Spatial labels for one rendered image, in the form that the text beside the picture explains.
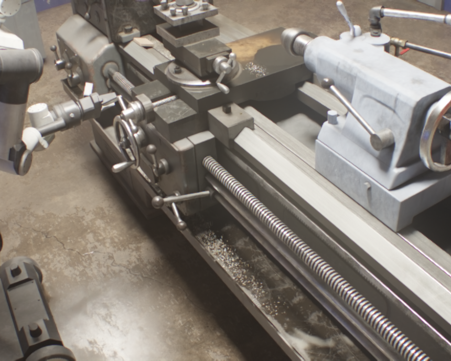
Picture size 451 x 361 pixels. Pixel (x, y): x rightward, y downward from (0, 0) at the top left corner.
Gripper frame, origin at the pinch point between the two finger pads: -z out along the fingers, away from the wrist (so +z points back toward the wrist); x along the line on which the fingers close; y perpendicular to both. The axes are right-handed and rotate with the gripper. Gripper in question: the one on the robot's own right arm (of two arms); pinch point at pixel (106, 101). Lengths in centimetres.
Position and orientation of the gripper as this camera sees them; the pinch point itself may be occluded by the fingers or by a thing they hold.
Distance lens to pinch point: 197.3
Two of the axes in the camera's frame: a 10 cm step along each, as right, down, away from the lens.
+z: -8.6, 3.5, -3.7
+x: -2.8, 2.9, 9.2
